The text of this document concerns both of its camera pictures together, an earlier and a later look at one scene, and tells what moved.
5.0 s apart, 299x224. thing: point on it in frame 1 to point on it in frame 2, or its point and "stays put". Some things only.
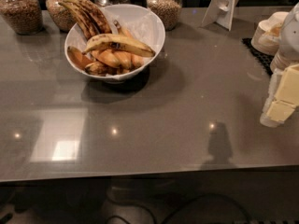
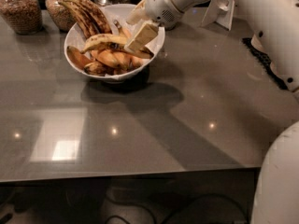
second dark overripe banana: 93,13 stays put
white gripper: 291,37 to 160,6
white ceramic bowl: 142,22 stays put
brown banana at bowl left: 78,58 stays put
